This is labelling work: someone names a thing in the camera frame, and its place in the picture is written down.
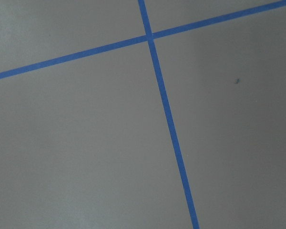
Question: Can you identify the blue tape line crosswise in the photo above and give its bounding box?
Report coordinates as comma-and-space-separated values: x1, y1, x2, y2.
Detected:
0, 0, 286, 80

